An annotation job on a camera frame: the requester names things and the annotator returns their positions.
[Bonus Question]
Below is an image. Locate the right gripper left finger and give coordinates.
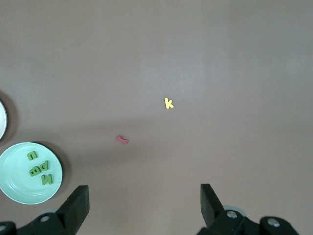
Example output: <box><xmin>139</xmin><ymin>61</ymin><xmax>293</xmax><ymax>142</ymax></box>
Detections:
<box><xmin>0</xmin><ymin>185</ymin><xmax>90</xmax><ymax>235</ymax></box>

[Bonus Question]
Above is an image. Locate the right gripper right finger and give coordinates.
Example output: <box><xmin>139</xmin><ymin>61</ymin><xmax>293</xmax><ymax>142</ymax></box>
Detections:
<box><xmin>200</xmin><ymin>183</ymin><xmax>301</xmax><ymax>235</ymax></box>

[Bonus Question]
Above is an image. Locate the green letter N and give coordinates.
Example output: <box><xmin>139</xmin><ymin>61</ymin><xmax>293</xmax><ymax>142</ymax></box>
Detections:
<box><xmin>40</xmin><ymin>174</ymin><xmax>54</xmax><ymax>186</ymax></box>

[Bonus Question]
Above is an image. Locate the green plate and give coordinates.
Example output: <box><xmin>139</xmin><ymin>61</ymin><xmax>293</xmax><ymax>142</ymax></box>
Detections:
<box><xmin>0</xmin><ymin>142</ymin><xmax>63</xmax><ymax>205</ymax></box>

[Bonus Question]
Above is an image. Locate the beige plate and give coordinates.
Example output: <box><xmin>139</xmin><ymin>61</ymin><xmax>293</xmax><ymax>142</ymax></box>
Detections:
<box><xmin>0</xmin><ymin>99</ymin><xmax>8</xmax><ymax>141</ymax></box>

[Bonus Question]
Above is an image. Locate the brown table cover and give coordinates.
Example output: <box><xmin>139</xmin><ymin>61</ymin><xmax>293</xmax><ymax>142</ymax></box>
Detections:
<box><xmin>0</xmin><ymin>0</ymin><xmax>313</xmax><ymax>235</ymax></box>

